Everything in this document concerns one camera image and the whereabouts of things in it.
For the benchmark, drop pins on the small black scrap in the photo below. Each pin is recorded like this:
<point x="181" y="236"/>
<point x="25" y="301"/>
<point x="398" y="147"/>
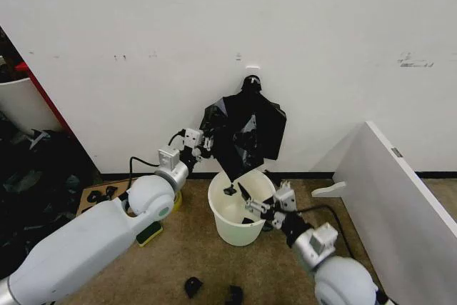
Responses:
<point x="111" y="190"/>
<point x="193" y="287"/>
<point x="93" y="196"/>
<point x="234" y="295"/>

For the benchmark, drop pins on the white round trash bin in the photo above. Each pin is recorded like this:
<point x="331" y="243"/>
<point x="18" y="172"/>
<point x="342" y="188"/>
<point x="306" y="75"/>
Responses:
<point x="235" y="230"/>

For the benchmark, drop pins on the white wall plate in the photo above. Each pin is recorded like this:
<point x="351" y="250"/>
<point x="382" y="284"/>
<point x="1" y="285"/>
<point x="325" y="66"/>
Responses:
<point x="252" y="67"/>

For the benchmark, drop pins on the yellow green sponge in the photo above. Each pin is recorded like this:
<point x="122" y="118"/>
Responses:
<point x="148" y="235"/>

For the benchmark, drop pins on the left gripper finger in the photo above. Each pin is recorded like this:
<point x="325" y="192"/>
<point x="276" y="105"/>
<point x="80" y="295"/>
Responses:
<point x="203" y="153"/>
<point x="209" y="138"/>

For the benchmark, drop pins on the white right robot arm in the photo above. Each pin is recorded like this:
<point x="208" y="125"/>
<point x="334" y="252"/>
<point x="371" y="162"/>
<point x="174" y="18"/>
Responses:
<point x="342" y="280"/>

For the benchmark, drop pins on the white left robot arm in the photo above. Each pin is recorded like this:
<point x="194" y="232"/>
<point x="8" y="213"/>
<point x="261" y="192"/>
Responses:
<point x="89" y="233"/>

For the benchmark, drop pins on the small white plastic piece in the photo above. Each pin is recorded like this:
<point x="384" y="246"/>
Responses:
<point x="37" y="138"/>

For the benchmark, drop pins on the white curved bracket piece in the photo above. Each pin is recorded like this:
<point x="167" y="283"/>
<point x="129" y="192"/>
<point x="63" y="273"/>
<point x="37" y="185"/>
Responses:
<point x="332" y="189"/>

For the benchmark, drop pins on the red partition edge strip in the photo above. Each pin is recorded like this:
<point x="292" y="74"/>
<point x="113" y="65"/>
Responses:
<point x="46" y="99"/>

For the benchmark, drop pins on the pile of black bags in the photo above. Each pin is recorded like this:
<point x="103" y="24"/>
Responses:
<point x="35" y="190"/>

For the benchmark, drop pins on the dark clutter with red item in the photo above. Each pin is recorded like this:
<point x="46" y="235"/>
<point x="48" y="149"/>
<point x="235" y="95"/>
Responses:
<point x="9" y="62"/>

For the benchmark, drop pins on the small grey label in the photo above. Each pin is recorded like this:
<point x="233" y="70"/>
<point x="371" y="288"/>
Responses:
<point x="396" y="152"/>

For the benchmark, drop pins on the brown cardboard sheet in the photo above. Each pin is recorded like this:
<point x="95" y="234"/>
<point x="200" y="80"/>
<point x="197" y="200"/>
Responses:
<point x="123" y="183"/>

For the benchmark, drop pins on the large white board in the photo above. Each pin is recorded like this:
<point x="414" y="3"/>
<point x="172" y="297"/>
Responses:
<point x="392" y="212"/>

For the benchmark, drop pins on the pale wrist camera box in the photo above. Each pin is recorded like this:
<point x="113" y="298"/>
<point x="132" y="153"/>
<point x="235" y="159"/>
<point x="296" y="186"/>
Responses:
<point x="285" y="198"/>
<point x="193" y="137"/>

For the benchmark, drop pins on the black garbage bag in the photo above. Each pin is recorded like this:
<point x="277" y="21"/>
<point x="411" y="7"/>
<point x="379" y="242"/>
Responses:
<point x="257" y="112"/>

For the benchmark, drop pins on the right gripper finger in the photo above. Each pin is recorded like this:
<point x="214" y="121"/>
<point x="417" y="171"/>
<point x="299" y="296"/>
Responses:
<point x="275" y="223"/>
<point x="257" y="206"/>

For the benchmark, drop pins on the large white storage bin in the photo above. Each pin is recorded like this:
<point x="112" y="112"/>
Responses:
<point x="21" y="105"/>

